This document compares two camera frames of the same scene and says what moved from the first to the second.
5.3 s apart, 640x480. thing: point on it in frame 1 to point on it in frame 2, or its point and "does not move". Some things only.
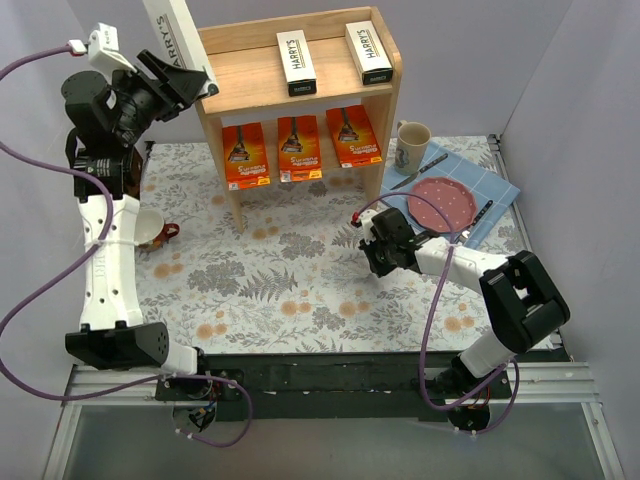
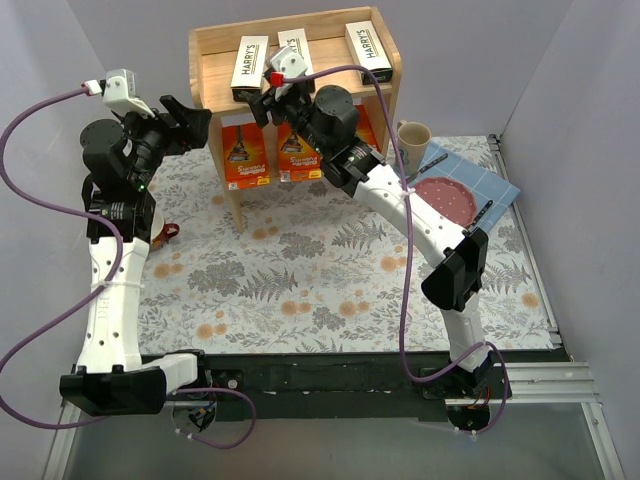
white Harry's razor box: x=370 y=52 does not move
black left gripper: x=167 y=88 to x=167 y=129
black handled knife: x=421 y=170 does not move
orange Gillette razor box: x=298 y=149 does not move
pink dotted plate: x=455 y=198 does not move
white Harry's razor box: x=178 y=40 to x=252 y=59
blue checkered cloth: x=493 y=196 does not move
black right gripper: x=376 y=255 to x=275 y=103
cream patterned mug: x=411 y=145 does not move
